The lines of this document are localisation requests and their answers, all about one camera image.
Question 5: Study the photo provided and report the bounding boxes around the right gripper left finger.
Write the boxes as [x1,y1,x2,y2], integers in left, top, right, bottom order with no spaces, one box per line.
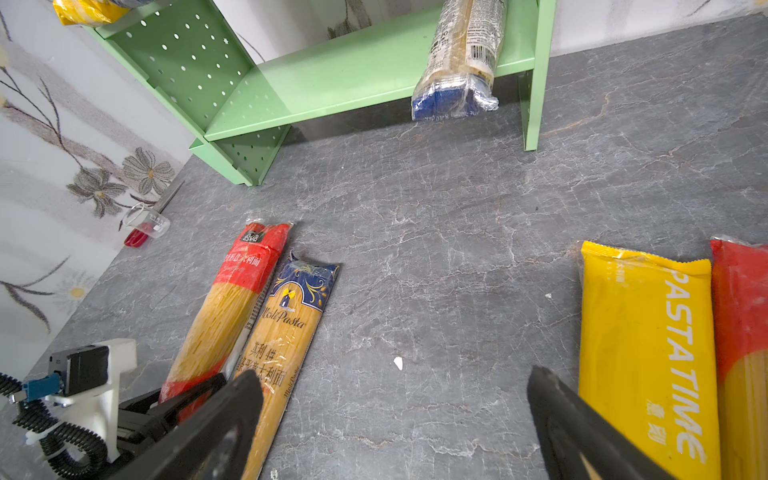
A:
[107,370,263,479]

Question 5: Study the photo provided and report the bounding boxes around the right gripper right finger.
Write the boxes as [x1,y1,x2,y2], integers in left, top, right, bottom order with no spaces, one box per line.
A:
[527,366,672,479]

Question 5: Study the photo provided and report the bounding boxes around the yellow Pastatime bag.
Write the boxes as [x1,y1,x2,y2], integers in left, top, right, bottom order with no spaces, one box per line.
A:
[578,241,721,479]

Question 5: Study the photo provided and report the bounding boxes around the red spaghetti bag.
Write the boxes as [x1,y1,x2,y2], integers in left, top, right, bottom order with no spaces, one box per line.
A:
[710,237,767,479]
[159,221,293,403]

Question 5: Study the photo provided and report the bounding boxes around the blue gold Meli pasta bag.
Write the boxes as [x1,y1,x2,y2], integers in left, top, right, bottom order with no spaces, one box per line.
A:
[235,255,340,479]

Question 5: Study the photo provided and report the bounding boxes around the clear barcode spaghetti bag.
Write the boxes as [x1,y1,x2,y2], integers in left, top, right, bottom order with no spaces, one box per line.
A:
[411,0,507,121]

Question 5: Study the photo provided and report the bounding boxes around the yellow label spaghetti bag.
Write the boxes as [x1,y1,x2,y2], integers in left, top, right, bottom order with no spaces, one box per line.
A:
[52,0,130,27]

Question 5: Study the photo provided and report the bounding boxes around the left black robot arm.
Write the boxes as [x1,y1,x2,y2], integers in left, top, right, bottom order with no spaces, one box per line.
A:
[13,373,226,479]

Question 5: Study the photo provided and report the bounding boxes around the green two-tier shelf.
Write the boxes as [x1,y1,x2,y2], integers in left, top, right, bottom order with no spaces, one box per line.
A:
[83,0,558,187]

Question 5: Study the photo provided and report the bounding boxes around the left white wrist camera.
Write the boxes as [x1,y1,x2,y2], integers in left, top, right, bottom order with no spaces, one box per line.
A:
[9,338,137,460]

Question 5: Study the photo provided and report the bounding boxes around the red handled scissors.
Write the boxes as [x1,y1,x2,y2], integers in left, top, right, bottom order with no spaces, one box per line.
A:
[122,182,184,248]

